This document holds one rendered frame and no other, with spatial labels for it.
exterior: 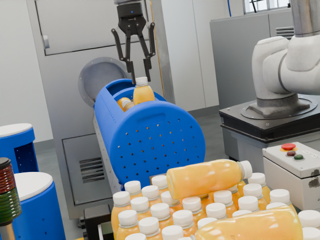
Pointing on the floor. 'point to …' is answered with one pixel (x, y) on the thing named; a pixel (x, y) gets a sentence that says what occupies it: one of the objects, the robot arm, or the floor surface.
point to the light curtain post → (162, 51)
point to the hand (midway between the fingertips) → (139, 71)
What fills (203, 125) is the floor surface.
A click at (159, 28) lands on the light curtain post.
